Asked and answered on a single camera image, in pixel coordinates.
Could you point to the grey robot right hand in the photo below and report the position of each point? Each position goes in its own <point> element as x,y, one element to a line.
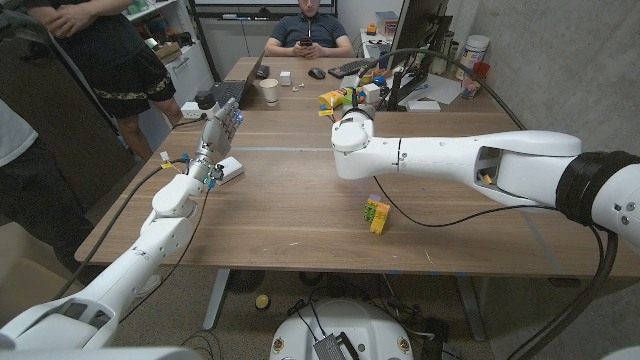
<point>360,111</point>

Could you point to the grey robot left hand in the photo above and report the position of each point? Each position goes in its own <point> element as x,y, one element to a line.
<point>220,135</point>

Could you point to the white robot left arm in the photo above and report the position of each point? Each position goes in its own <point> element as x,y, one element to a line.
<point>150,240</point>

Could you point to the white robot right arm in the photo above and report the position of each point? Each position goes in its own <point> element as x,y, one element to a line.
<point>450,155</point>

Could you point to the green toy block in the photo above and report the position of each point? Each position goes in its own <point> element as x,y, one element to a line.
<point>347,99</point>

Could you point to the white toy block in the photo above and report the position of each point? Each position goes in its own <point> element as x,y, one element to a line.
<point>371,93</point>

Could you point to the colourful stacking cups toy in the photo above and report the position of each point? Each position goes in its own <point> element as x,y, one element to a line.
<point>366,77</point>

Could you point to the small orange toy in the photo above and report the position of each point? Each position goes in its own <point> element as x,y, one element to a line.
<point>371,29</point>

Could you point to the yellow green Lego stack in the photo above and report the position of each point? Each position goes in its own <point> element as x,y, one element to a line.
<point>378,217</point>

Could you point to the small white device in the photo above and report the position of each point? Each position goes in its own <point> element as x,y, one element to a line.
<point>231,169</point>

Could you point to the white power strip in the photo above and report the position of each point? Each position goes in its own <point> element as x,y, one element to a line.
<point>192,111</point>

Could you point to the black power adapter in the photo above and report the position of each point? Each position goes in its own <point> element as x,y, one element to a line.
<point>204,100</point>

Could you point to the black keyboard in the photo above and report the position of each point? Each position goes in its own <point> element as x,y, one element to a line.
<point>350,68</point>

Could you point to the black laptop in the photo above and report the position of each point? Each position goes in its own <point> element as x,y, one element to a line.
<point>230,92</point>

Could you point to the black monitor stand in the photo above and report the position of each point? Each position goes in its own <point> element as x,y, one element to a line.
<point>407,90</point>

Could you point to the black computer mouse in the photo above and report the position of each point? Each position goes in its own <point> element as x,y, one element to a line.
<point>316,73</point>

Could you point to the white side table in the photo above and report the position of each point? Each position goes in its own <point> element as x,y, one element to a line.
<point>372,47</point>

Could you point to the flat white box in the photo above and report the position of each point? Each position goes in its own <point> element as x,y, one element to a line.
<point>425,105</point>

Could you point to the white paper cup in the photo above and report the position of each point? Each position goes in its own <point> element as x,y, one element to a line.
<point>270,92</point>

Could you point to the white earbuds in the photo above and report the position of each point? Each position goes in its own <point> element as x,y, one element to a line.
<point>297,88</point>

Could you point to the white shelf cabinet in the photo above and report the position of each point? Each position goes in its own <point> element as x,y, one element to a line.
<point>190,70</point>

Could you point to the small black pouch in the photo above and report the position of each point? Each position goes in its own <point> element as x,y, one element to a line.
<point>263,71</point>

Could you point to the small white cube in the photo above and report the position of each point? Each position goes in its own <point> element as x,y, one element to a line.
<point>285,78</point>

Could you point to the white paper sheet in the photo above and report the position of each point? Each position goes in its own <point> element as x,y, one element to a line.
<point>442,89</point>

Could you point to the clear storage box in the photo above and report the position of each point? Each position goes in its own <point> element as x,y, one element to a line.
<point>386,24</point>

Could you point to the seated person dark polo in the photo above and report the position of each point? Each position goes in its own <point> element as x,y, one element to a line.
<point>310,27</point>

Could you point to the black computer monitor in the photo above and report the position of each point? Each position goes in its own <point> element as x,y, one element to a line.
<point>415,30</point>

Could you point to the brown cardboard box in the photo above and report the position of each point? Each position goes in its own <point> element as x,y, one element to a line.
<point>169,51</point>

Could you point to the dark drink bottle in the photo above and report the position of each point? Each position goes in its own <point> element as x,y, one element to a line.
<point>442,42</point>

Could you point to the clear glass jar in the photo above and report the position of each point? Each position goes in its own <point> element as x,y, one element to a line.
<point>469,87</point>

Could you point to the white labelled canister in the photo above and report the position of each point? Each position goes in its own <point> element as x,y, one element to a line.
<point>472,52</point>

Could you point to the standing person black shorts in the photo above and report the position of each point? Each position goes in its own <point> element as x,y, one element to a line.
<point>110,50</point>

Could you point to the black floor fan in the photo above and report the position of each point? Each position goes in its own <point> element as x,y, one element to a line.
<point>245,280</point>

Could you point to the grey table leg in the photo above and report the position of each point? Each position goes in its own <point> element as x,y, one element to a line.
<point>216,300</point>
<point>472,310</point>

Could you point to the yellow ball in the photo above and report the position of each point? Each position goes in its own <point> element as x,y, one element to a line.
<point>262,302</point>

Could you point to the person in white shirt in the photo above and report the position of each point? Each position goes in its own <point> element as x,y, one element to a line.
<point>12,140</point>

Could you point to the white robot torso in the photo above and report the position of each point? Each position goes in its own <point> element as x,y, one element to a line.
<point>350,325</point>

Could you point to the grey finned module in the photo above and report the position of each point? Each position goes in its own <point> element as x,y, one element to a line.
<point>330,349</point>

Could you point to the beige chair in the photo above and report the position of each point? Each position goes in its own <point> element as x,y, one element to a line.
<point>25,290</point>

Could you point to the whiteboard with black frame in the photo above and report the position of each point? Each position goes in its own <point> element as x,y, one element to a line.
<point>240,2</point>

